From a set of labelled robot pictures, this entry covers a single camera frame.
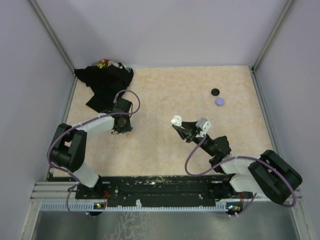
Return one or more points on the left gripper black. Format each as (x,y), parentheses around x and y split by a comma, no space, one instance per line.
(127,128)

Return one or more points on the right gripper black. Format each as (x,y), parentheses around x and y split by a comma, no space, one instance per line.
(186,133)

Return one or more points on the white earbud charging case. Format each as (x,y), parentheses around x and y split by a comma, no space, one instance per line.
(176,120)

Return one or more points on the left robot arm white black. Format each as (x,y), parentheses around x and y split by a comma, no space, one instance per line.
(68,148)

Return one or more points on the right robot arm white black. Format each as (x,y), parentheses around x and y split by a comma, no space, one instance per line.
(268,174)

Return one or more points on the purple round charging case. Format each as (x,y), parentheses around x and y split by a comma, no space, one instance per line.
(219,101)

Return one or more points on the black round charging case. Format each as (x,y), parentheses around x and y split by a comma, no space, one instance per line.
(215,91)

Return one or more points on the black printed cloth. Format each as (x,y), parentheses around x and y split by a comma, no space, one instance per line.
(105,78)

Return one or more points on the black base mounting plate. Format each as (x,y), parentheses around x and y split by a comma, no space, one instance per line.
(160,191)

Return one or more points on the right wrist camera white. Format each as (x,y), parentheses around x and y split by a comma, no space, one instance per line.
(202,127)

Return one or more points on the right aluminium frame post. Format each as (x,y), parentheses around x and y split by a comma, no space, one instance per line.
(289,4)

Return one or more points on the aluminium frame post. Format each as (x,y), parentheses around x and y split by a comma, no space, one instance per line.
(289,4)
(51,33)

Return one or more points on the left aluminium frame post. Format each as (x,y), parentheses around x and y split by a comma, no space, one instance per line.
(51,33)

